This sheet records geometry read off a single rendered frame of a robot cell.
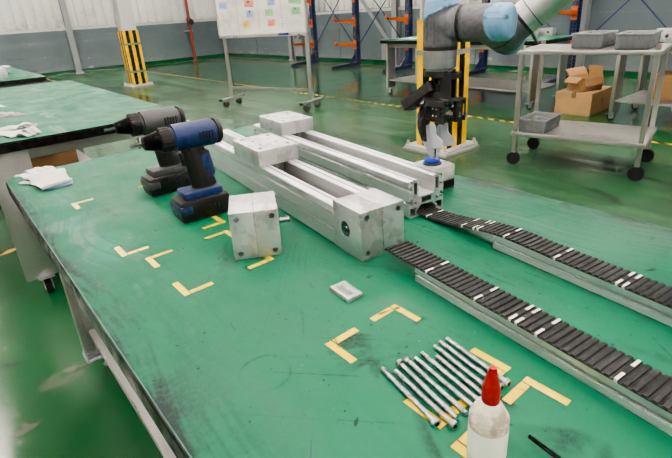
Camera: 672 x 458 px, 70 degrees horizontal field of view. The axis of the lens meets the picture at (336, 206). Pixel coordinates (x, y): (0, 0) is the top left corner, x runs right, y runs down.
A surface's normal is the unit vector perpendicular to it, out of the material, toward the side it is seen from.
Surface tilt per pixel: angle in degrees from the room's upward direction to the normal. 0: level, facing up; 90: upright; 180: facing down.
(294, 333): 0
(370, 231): 90
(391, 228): 90
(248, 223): 90
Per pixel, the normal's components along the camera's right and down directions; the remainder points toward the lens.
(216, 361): -0.06, -0.93
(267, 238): 0.18, 0.36
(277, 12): -0.50, 0.35
